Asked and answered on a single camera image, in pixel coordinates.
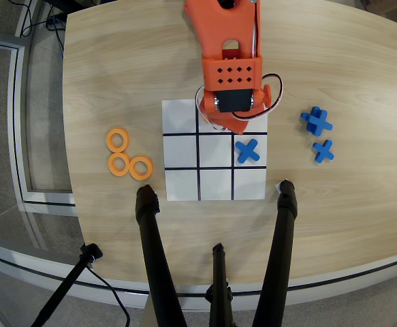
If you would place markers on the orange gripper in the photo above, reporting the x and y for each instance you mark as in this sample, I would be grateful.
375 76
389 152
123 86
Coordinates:
236 125

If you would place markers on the blue foam cross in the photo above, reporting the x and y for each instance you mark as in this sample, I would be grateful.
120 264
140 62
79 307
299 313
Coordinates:
248 151
306 116
324 151
319 124

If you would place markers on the white tic-tac-toe grid sheet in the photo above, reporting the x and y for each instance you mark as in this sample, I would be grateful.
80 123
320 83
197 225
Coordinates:
215 163

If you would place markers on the thick black tripod leg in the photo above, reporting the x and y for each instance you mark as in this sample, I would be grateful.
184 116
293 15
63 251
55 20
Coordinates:
280 245
154 245

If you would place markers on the slim black stand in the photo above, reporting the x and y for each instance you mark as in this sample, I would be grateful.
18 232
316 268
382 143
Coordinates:
65 286

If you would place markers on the grey metal glass frame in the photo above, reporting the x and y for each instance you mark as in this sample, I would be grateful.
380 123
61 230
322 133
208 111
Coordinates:
17 119

